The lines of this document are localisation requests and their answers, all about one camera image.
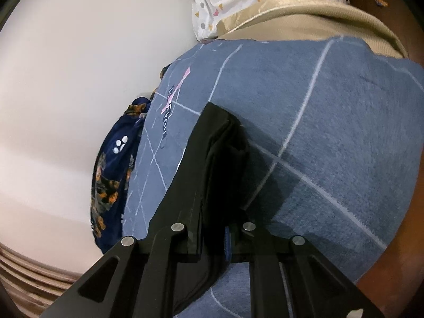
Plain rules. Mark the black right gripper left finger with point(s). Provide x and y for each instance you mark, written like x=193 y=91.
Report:
x=191 y=217

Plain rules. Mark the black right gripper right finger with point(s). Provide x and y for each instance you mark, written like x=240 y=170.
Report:
x=238 y=245

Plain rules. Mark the black pants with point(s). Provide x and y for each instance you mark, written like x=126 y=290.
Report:
x=216 y=165

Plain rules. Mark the navy dog print blanket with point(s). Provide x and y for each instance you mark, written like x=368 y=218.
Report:
x=112 y=171

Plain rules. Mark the beige pleated curtain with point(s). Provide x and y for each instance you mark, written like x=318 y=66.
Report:
x=33 y=286

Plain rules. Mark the blue grid bed sheet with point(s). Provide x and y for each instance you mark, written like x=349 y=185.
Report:
x=336 y=135

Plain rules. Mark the beige quilted mattress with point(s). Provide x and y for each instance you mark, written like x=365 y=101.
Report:
x=287 y=20

